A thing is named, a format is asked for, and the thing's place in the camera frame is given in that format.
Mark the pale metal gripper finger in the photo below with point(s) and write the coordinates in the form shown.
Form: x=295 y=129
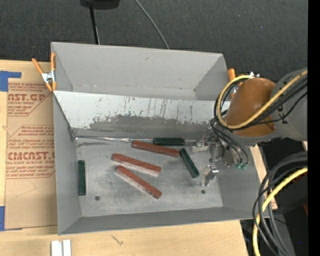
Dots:
x=200 y=148
x=210 y=173

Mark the red-brown flat block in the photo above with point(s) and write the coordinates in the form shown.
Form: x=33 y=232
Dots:
x=136 y=163
x=155 y=148
x=138 y=182

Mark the brown cardboard board red print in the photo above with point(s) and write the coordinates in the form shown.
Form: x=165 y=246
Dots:
x=30 y=195

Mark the grey metal bin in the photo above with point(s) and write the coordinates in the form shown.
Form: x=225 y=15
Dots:
x=140 y=117

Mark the dark green flat block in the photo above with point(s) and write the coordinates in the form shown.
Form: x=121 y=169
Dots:
x=189 y=163
x=168 y=141
x=81 y=178

